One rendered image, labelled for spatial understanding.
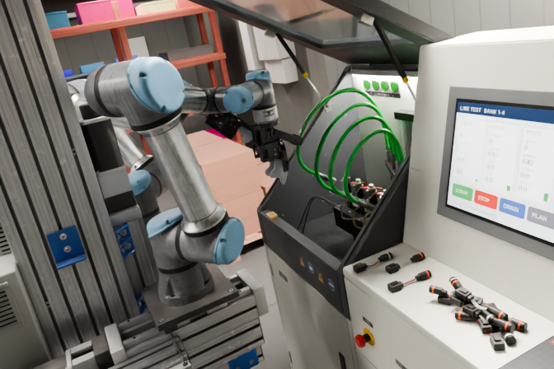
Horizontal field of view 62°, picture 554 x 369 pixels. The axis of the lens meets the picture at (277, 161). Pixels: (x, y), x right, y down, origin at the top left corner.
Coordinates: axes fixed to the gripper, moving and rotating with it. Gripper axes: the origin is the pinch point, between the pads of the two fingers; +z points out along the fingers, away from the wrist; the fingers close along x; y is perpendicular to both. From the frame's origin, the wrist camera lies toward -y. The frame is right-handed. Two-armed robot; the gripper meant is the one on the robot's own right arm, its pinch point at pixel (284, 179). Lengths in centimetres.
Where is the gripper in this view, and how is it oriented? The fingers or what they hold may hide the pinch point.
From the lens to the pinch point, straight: 148.7
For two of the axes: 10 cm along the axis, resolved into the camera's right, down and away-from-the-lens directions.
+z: 1.8, 9.4, 2.8
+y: -9.0, 2.8, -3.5
